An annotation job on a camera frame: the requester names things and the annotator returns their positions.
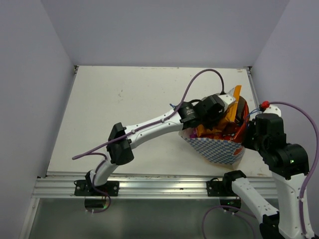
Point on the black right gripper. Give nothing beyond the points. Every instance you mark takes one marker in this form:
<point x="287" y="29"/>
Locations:
<point x="245" y="140"/>

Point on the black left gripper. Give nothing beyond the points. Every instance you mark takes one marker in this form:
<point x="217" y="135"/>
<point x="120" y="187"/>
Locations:
<point x="218" y="116"/>

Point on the orange yellow snack packet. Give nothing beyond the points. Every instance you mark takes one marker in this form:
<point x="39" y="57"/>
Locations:
<point x="229" y="117"/>

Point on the orange cream cassava chips bag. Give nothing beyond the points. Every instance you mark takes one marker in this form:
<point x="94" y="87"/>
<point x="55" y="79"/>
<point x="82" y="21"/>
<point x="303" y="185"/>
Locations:
<point x="242" y="111"/>

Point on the purple grape candy bag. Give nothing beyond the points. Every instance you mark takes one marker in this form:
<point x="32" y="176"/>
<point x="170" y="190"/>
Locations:
<point x="193" y="134"/>

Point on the red torn chip bag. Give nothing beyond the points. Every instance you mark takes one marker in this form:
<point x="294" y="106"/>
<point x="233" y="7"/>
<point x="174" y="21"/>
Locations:
<point x="232" y="132"/>

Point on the blue checkered paper bag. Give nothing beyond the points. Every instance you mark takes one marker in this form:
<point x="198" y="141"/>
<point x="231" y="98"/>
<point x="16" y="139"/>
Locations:
<point x="214" y="150"/>

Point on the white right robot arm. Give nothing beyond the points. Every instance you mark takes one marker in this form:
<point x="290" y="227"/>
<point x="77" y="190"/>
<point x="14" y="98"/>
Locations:
<point x="289" y="165"/>

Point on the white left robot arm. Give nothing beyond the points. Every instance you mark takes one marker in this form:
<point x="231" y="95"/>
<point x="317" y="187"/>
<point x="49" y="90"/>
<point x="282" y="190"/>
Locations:
<point x="122" y="140"/>

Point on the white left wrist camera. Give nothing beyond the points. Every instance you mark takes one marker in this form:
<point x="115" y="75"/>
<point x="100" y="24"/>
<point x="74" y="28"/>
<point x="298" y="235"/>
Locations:
<point x="228" y="100"/>

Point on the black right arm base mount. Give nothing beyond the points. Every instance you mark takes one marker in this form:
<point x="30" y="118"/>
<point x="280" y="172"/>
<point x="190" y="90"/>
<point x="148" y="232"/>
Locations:
<point x="220" y="188"/>

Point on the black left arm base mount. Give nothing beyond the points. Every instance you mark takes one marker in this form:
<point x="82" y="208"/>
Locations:
<point x="82" y="189"/>

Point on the aluminium table frame rail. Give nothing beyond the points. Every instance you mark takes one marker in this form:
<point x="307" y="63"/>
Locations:
<point x="165" y="167"/>

